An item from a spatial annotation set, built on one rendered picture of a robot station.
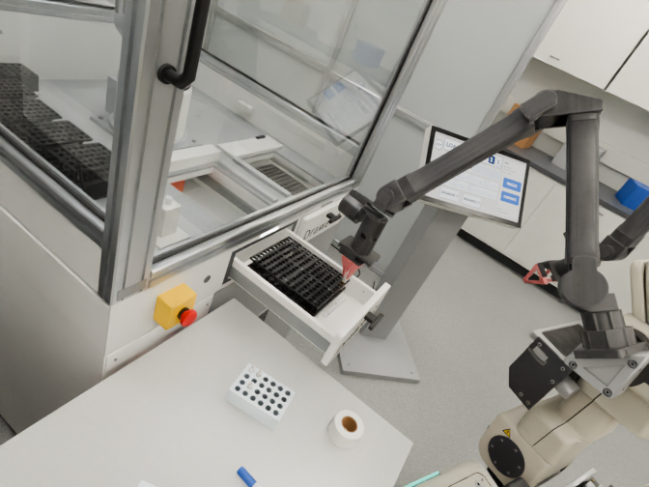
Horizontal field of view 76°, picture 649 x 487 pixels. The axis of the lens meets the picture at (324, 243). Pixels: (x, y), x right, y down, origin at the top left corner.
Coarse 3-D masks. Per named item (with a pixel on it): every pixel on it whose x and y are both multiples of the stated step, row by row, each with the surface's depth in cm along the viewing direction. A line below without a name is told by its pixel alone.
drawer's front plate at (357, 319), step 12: (384, 288) 113; (372, 300) 106; (360, 312) 101; (372, 312) 115; (348, 324) 96; (360, 324) 107; (336, 336) 93; (348, 336) 99; (336, 348) 94; (324, 360) 97
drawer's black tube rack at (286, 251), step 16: (288, 240) 119; (272, 256) 110; (288, 256) 113; (304, 256) 116; (256, 272) 107; (272, 272) 105; (288, 272) 107; (304, 272) 110; (320, 272) 112; (288, 288) 107; (304, 288) 109; (320, 288) 107; (336, 288) 114; (304, 304) 104
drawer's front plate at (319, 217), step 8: (328, 208) 137; (336, 208) 143; (304, 216) 127; (312, 216) 129; (320, 216) 134; (304, 224) 127; (312, 224) 132; (320, 224) 138; (328, 224) 146; (296, 232) 129; (304, 232) 130; (312, 232) 136; (320, 232) 143; (304, 240) 134
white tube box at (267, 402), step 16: (256, 368) 93; (240, 384) 90; (256, 384) 90; (272, 384) 92; (240, 400) 86; (256, 400) 87; (272, 400) 89; (288, 400) 89; (256, 416) 87; (272, 416) 85
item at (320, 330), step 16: (272, 240) 121; (240, 256) 110; (256, 256) 118; (320, 256) 121; (240, 272) 104; (336, 272) 119; (256, 288) 103; (272, 288) 101; (352, 288) 118; (368, 288) 116; (272, 304) 102; (288, 304) 100; (352, 304) 117; (288, 320) 101; (304, 320) 99; (320, 320) 107; (336, 320) 109; (304, 336) 100; (320, 336) 97
